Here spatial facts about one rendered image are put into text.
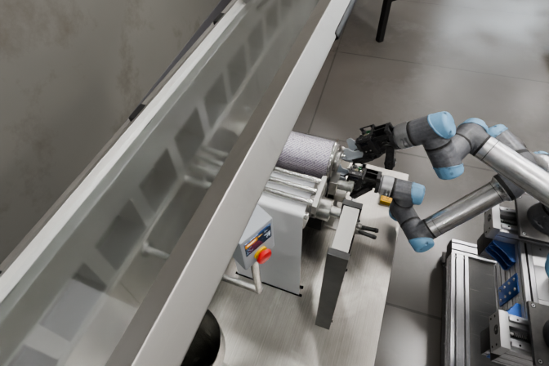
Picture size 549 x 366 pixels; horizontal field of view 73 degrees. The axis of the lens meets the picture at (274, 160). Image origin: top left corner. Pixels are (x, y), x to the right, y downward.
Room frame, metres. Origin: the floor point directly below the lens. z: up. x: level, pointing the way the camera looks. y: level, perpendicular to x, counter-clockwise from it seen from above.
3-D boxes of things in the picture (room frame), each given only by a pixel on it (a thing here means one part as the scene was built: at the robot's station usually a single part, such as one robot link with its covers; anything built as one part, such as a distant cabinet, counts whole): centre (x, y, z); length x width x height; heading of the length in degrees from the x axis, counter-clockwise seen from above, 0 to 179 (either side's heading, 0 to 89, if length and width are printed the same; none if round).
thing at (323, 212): (0.56, -0.12, 1.33); 0.06 x 0.06 x 0.06; 67
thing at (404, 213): (0.74, -0.47, 1.01); 0.11 x 0.08 x 0.11; 13
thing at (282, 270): (0.56, 0.08, 1.17); 0.34 x 0.05 x 0.54; 67
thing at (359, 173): (0.81, -0.32, 1.12); 0.12 x 0.08 x 0.09; 67
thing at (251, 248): (0.30, 0.04, 1.66); 0.07 x 0.07 x 0.10; 41
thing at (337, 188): (0.75, -0.22, 1.05); 0.06 x 0.05 x 0.31; 67
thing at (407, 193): (0.75, -0.47, 1.11); 0.11 x 0.08 x 0.09; 67
